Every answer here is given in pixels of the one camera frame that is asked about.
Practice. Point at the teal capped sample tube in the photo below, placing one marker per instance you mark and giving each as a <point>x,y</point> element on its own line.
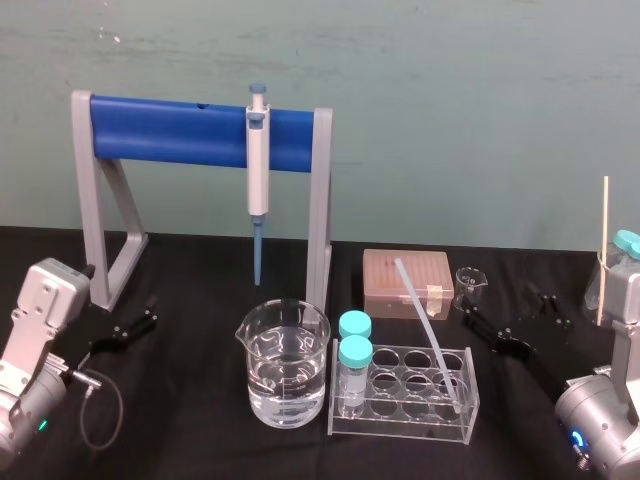
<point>355,352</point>
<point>355,324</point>

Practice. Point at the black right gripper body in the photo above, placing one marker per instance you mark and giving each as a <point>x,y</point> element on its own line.
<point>565,355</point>

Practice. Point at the clear stirring rod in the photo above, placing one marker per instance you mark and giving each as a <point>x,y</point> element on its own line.
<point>425,322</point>

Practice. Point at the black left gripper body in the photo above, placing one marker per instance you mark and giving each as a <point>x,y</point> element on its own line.
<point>75,352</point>

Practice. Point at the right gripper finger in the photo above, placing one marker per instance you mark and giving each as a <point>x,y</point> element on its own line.
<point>551,306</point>
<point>500,339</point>

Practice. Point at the thin wooden stick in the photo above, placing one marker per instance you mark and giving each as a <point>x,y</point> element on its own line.
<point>603,250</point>

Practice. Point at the grey and blue pipette stand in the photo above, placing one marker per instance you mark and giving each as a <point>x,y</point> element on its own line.
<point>165,132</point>

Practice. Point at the large glass beaker with water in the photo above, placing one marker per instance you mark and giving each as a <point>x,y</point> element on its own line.
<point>285,370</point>

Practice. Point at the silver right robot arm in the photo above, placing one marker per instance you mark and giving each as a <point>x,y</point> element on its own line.
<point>595,415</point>

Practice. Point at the beige tape strip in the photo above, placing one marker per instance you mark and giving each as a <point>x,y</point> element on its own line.
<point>436,300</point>

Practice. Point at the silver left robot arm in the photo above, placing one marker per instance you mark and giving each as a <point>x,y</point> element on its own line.
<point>46,300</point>

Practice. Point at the clear bottle with teal cap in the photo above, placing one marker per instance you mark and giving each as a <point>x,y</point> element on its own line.
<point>636,250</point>
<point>622,244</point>

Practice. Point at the clear acrylic tube rack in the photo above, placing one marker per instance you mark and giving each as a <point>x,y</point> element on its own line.
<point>400,415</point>

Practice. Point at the white and blue pipette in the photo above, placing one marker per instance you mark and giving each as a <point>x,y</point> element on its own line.
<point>257,170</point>

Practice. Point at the tan pipette tip box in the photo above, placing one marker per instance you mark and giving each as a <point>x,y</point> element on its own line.
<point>390,285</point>

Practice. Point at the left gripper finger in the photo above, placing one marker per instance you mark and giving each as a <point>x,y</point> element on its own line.
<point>125,331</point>

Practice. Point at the black table cloth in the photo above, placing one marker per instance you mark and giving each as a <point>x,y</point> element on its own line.
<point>200,400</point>

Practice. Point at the small empty glass beaker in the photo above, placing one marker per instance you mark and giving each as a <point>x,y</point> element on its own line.
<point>469,290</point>

